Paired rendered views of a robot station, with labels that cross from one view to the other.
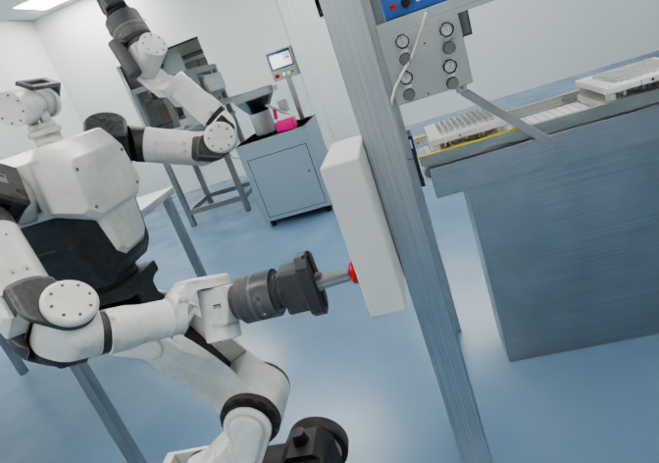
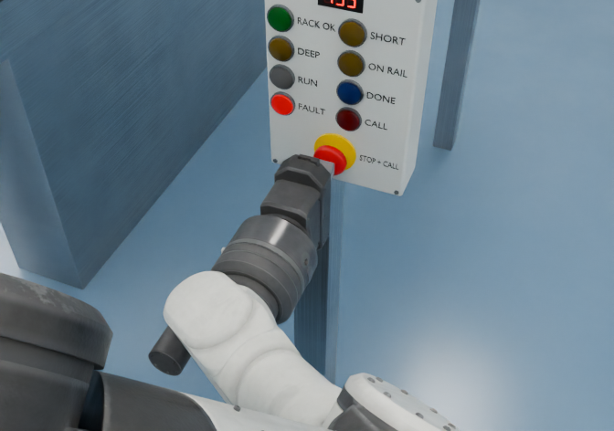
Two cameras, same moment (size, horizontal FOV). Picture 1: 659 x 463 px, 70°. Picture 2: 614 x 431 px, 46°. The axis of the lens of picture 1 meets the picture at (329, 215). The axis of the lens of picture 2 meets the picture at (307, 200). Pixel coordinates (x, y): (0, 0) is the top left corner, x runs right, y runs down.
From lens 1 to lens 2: 0.94 m
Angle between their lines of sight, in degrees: 71
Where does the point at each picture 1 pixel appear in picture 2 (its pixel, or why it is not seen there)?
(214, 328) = not seen: hidden behind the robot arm
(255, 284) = (291, 245)
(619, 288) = (153, 133)
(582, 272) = (126, 128)
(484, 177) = (37, 20)
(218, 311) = not seen: hidden behind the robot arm
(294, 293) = (314, 228)
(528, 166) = not seen: outside the picture
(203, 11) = not seen: outside the picture
